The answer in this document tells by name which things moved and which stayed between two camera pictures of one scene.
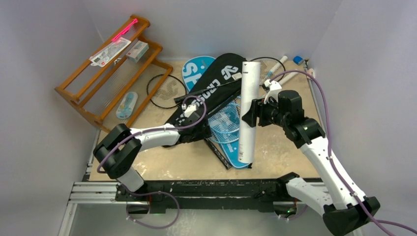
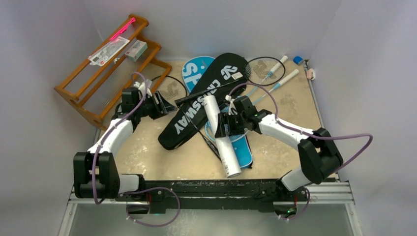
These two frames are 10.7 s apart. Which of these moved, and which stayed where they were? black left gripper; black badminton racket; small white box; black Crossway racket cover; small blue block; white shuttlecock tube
Moved: black left gripper; white shuttlecock tube
Stayed: black Crossway racket cover; small white box; black badminton racket; small blue block
